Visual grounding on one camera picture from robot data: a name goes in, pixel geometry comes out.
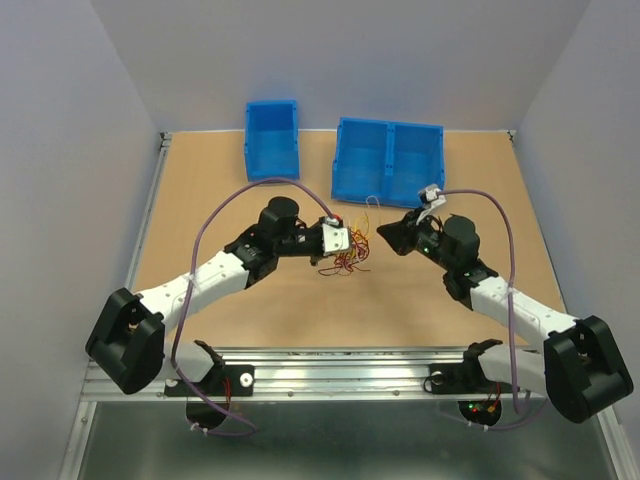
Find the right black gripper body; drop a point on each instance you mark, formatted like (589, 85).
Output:
(419, 236)

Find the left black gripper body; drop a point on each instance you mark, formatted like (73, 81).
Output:
(301, 243)

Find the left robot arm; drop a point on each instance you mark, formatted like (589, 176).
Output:
(129, 340)

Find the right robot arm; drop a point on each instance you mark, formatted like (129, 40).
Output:
(575, 363)

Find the right blue bin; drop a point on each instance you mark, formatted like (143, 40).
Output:
(417, 155)

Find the middle blue bin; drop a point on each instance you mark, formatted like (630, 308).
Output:
(361, 167)

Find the small blue bin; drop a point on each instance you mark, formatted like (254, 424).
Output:
(271, 147)

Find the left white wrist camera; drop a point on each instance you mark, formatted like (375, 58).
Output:
(336, 237)

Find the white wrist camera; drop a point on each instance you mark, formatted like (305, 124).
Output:
(336, 237)
(431, 198)

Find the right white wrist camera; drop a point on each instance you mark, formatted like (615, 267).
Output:
(431, 198)

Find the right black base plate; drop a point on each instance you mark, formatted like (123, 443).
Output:
(460, 379)

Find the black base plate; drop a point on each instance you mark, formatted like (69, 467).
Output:
(460, 379)
(239, 378)

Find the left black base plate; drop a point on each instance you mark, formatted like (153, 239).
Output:
(239, 378)

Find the aluminium rail frame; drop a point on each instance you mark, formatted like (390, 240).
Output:
(339, 360)

